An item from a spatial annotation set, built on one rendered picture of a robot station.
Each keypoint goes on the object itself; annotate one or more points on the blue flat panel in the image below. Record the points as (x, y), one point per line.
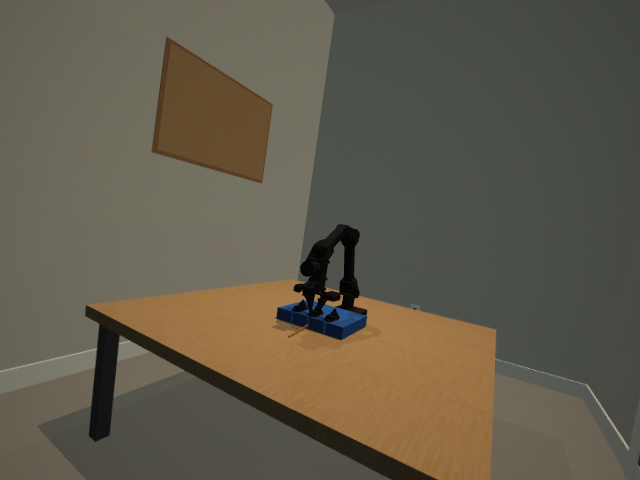
(335, 322)

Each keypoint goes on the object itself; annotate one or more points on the black micro servo with orange cable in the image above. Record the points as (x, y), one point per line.
(311, 313)

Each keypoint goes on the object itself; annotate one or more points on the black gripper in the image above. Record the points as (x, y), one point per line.
(324, 296)

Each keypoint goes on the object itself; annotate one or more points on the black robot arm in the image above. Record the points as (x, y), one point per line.
(318, 259)

